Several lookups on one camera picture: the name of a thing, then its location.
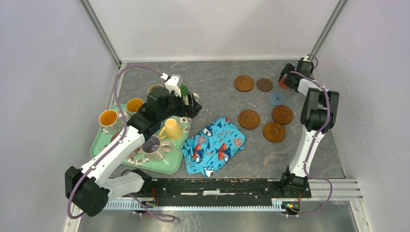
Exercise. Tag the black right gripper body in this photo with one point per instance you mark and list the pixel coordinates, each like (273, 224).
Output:
(288, 79)

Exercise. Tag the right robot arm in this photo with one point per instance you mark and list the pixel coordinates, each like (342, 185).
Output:
(318, 116)

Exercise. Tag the yellow mug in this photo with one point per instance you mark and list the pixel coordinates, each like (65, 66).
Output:
(171, 130)

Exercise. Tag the blue shark print cloth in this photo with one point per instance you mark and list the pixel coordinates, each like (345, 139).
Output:
(210, 149)

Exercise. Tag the beige mug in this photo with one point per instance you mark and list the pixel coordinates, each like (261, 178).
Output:
(156, 90)

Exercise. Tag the dark brown round coaster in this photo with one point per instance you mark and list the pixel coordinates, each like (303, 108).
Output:
(264, 85)

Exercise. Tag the brown wooden coaster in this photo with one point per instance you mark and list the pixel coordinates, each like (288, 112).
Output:
(244, 83)
(249, 119)
(282, 115)
(274, 132)

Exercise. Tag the red round coaster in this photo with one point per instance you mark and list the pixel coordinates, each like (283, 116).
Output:
(282, 84)

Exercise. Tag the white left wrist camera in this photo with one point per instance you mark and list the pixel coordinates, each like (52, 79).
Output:
(172, 83)

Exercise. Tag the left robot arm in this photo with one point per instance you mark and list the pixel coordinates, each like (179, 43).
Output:
(89, 188)

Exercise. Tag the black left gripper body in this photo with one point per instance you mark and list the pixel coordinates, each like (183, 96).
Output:
(176, 107)

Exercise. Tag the green inside floral mug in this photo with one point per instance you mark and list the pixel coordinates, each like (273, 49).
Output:
(184, 92)

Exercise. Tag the small cup orange inside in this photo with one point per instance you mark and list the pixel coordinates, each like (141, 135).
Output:
(134, 105)

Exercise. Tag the floral cup orange inside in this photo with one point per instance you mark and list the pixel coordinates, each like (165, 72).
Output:
(111, 121)

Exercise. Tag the blue round coaster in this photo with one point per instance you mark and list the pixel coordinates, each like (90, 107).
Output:
(276, 98)

